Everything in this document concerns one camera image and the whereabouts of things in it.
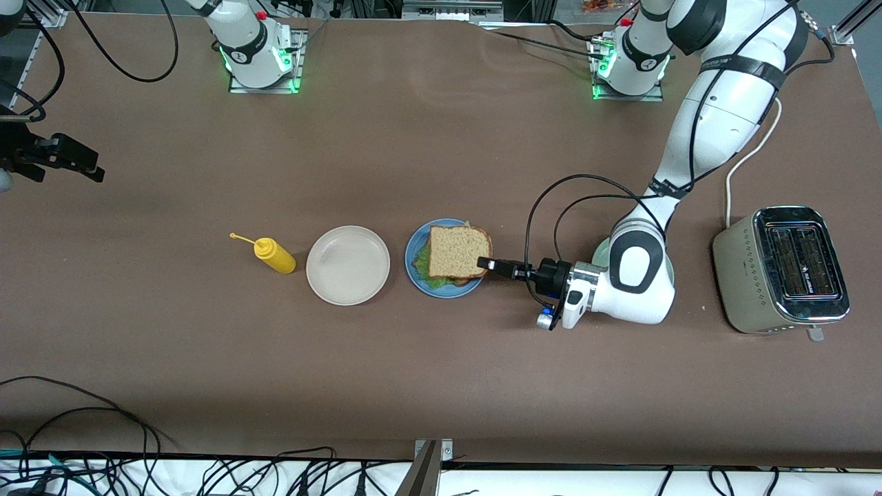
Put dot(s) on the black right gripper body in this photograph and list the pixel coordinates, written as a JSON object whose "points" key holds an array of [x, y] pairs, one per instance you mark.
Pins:
{"points": [[21, 153]]}

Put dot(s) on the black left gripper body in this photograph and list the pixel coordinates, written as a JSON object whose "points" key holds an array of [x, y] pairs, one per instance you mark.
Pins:
{"points": [[550, 275]]}

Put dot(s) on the beige chrome toaster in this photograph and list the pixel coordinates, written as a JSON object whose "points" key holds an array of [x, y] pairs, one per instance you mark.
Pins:
{"points": [[741, 275]]}

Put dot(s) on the brown bread slice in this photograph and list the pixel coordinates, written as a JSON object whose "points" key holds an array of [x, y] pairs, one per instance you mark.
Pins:
{"points": [[458, 251], [463, 280]]}

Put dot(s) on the yellow mustard squeeze bottle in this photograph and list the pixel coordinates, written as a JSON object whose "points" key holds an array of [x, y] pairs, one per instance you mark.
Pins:
{"points": [[275, 256]]}

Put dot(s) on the beige round plate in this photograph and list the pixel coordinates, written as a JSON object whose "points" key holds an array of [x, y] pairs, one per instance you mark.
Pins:
{"points": [[348, 265]]}

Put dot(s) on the grey aluminium profile bar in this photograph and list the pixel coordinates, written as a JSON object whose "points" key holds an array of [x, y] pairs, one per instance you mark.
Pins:
{"points": [[420, 479]]}

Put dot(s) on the small metal table bracket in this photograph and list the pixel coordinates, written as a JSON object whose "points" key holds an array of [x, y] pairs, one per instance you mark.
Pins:
{"points": [[446, 449]]}

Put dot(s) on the aluminium frame corner bracket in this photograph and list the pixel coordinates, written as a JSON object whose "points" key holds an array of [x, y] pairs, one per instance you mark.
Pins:
{"points": [[842, 36]]}

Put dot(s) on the grey metal power strip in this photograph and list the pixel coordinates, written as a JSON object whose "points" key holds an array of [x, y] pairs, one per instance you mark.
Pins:
{"points": [[448, 10]]}

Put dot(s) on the orange snack packet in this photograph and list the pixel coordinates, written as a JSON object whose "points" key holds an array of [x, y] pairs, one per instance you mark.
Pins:
{"points": [[606, 5]]}

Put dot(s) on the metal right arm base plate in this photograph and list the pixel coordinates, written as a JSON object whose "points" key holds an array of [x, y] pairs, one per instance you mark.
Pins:
{"points": [[298, 65]]}

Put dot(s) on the green lettuce leaf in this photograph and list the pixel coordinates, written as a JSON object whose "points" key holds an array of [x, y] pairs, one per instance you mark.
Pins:
{"points": [[422, 262]]}

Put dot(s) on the aluminium table edge rail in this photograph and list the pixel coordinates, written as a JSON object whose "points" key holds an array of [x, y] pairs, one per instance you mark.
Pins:
{"points": [[54, 18]]}

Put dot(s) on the mint green round plate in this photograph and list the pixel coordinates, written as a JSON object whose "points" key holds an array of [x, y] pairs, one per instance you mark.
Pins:
{"points": [[599, 256]]}

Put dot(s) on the blue round plate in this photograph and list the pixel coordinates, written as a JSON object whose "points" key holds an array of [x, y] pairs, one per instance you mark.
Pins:
{"points": [[412, 272]]}

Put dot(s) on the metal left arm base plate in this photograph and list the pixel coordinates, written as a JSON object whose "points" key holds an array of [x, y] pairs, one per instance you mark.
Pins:
{"points": [[651, 97]]}

